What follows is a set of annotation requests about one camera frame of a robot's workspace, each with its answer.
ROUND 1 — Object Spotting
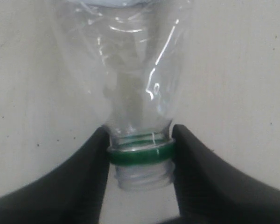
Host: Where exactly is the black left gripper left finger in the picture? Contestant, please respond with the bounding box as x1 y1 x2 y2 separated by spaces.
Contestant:
0 128 110 224

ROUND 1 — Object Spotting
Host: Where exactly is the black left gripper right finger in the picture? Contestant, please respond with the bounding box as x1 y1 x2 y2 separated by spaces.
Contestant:
172 125 280 224

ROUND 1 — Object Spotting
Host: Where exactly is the clear plastic bottle green label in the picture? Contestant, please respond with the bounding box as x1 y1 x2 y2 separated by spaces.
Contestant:
48 0 193 190

